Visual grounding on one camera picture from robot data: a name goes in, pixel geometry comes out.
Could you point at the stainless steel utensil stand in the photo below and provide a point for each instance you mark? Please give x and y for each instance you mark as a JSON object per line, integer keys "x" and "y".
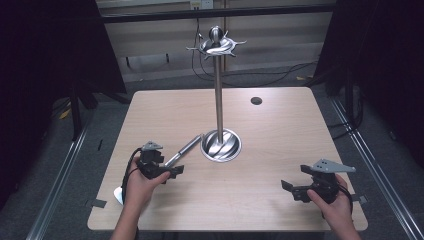
{"x": 219, "y": 100}

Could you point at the white wall socket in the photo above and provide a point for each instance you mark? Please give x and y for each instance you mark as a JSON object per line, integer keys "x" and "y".
{"x": 201, "y": 4}

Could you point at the black horizontal bar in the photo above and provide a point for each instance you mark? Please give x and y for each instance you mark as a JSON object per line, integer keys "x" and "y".
{"x": 216, "y": 13}

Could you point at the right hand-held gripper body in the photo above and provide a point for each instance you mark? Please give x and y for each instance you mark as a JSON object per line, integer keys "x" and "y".
{"x": 321, "y": 181}

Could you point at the person's right hand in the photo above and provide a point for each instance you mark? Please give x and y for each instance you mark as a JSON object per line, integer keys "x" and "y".
{"x": 335, "y": 208}

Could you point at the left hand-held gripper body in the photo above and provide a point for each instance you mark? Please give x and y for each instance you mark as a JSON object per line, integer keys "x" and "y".
{"x": 150, "y": 166}

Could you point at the grey tape strip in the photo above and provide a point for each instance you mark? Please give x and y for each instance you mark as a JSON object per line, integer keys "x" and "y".
{"x": 96, "y": 203}
{"x": 360, "y": 199}

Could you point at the black curtain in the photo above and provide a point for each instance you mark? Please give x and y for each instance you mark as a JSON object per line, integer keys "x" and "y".
{"x": 50, "y": 66}
{"x": 383, "y": 60}

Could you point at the metal floor rail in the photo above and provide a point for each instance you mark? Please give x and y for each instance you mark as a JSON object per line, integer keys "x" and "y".
{"x": 373, "y": 166}
{"x": 56, "y": 186}

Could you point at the round black table grommet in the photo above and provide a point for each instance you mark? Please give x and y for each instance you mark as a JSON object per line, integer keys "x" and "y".
{"x": 256, "y": 100}

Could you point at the black stand leg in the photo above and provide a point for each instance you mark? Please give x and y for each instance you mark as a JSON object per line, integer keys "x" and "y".
{"x": 76, "y": 113}

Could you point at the person's left hand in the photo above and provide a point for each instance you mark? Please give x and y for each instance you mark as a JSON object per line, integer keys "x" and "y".
{"x": 141, "y": 190}

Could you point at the yellow floor tape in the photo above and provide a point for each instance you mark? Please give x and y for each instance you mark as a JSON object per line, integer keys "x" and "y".
{"x": 65, "y": 113}

